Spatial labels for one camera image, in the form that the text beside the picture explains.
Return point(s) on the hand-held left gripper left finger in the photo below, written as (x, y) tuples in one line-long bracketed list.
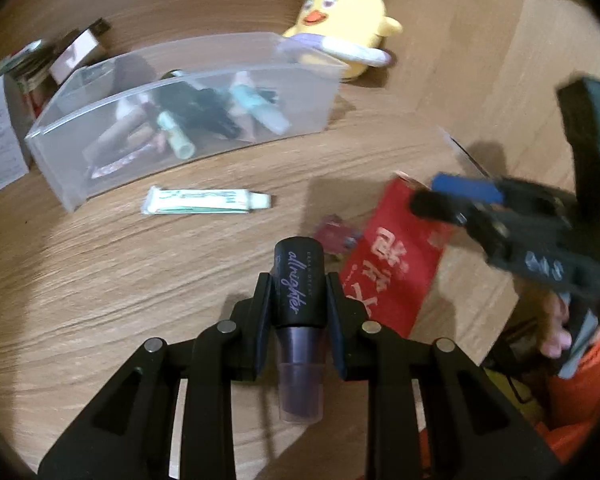
[(261, 320)]

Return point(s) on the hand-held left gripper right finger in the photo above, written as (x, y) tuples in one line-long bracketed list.
[(337, 327)]

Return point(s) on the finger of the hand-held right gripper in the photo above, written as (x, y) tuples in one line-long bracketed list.
[(440, 207), (467, 186)]

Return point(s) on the purple bottle with black cap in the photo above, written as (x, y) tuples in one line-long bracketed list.
[(300, 290)]

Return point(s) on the red foil packet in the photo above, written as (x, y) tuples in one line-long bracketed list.
[(390, 265)]

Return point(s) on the white ointment tube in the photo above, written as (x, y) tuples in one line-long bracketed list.
[(200, 201)]

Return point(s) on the clear plastic bin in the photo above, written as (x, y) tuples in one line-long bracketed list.
[(180, 170)]

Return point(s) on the pale green tube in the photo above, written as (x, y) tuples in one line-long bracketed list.
[(177, 137)]

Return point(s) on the mint green tube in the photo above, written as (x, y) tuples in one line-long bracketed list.
[(262, 110)]

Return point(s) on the patterned pink pen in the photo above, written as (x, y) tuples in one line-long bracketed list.
[(120, 164)]

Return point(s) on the pink squeeze tube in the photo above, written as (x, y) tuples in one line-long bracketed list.
[(112, 135)]

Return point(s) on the person's right hand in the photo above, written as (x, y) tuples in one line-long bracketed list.
[(555, 340)]

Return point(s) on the clear plastic panel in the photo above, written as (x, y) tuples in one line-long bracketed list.
[(467, 155)]

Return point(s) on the small red wrapper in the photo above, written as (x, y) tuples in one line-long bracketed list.
[(335, 235)]

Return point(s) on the orange cloth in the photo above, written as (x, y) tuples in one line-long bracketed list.
[(585, 410)]

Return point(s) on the yellow chick plush toy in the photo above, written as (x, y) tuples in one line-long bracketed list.
[(345, 15)]

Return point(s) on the brown and white box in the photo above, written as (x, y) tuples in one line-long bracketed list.
[(77, 50)]

